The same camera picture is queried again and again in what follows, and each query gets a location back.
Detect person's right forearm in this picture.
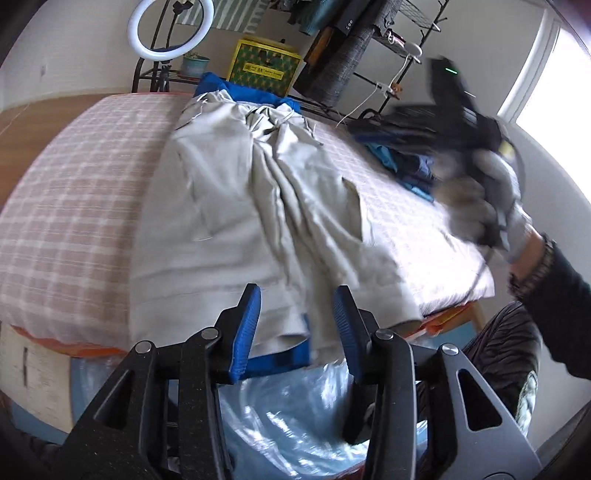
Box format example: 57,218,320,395
508,233,591,385

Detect window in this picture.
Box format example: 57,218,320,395
501,28,591,199

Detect written paper sheet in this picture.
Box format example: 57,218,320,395
0,323,77,432

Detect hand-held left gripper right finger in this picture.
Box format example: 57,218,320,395
331,285,543,480

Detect yellow printed box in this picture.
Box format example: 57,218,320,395
227,37,303,95

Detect green striped wall cloth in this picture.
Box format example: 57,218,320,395
178,0,257,31

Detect beige and blue jacket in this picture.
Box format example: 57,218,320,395
129,71,423,374

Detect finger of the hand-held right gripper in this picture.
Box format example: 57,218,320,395
390,104,439,123

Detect person's right hand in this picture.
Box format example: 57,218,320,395
436,138,546,265

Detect dark hanging blazer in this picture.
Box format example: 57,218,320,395
330,0,370,35

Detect clear plastic bag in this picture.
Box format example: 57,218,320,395
69,355,430,480

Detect pink plaid blanket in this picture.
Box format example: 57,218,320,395
0,92,497,344

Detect teal hanging garment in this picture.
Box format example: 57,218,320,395
288,0,326,35

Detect pile of blue clothes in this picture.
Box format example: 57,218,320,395
346,104,439,204

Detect black metal clothes rack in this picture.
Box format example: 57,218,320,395
295,0,452,121

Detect black metal stand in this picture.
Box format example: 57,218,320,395
131,60,199,93

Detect person's leg in striped pants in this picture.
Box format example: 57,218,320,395
462,302,543,435

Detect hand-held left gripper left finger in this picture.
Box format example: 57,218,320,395
69,282,262,480

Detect white ring light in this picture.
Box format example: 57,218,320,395
127,0,215,61

